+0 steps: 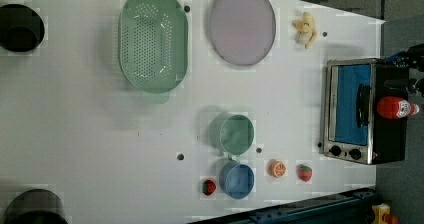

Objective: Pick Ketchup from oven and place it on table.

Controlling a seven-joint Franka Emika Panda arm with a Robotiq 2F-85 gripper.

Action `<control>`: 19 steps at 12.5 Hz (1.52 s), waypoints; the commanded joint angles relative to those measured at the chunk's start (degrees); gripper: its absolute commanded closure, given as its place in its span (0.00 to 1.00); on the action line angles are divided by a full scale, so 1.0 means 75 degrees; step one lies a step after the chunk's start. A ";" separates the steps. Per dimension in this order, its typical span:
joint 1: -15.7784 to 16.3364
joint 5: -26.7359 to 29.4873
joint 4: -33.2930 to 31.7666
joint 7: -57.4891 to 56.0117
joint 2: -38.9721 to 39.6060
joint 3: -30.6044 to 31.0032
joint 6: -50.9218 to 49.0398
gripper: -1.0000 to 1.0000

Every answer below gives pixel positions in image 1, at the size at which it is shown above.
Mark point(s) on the toy orange half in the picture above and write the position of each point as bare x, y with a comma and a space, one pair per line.
277, 169

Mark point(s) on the black cylinder post upper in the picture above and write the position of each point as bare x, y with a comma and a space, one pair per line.
21, 29

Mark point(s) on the toy strawberry near oven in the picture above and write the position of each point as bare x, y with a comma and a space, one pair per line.
304, 172

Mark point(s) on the toy strawberry by blue mug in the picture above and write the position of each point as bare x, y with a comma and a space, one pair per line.
208, 187

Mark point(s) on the black silver toaster oven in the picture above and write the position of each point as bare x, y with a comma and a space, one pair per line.
353, 129

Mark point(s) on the green mug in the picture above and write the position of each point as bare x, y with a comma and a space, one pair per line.
232, 133

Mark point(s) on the black cylinder post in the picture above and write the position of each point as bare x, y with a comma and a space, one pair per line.
21, 29
36, 206

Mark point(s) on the yellow red toy object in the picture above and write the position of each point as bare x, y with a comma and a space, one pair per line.
383, 215

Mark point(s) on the lilac round plate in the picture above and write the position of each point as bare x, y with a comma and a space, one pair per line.
242, 31

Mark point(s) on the green perforated colander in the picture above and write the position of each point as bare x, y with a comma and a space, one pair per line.
153, 44

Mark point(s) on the red ketchup bottle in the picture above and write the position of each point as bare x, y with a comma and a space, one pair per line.
392, 107

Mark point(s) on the blue metal frame rail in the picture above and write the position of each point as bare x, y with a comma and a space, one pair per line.
350, 207

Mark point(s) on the black cylinder post lower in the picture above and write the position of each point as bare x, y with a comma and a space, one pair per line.
36, 206

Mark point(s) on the peeled toy banana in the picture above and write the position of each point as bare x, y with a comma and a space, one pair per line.
306, 30

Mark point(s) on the blue mug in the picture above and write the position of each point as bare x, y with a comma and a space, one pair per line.
236, 180

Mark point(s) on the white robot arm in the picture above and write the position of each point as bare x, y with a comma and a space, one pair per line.
412, 59

